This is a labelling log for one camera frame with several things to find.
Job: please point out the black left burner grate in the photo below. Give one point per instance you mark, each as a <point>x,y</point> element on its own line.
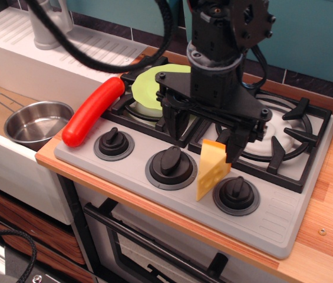
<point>120,113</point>

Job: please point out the light green plastic plate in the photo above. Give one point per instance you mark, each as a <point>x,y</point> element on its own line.
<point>144,91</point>

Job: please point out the red toy sausage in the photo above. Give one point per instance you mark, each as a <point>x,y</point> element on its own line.
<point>90,111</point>

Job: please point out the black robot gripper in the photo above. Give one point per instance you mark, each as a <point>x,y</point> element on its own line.
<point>213,90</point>

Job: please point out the black middle stove knob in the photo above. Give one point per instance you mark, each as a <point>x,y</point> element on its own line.
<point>171,169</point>

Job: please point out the grey toy faucet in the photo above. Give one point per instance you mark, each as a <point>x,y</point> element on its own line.
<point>47,23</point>

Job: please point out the wooden drawer fronts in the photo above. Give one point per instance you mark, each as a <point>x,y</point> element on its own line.
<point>57,246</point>

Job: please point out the yellow toy cheese wedge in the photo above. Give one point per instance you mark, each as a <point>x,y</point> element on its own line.
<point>212,167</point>

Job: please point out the small stainless steel pot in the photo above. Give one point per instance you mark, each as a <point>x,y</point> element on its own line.
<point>36,124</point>

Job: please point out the black right stove knob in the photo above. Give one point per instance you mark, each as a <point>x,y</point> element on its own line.
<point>236,196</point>

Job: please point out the black oven door handle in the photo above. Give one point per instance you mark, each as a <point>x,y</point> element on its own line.
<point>104,216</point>

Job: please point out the black left stove knob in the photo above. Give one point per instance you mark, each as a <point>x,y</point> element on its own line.
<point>114,145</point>

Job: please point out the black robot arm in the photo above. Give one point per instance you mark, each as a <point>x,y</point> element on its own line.
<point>222,34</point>

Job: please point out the white toy sink unit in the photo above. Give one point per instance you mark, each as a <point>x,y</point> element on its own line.
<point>42,75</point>

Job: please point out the black stove knob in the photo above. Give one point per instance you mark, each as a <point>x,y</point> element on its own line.
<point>114,145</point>
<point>171,169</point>
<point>236,196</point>

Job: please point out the grey toy stove top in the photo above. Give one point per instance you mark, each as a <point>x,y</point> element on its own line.
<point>272,228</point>

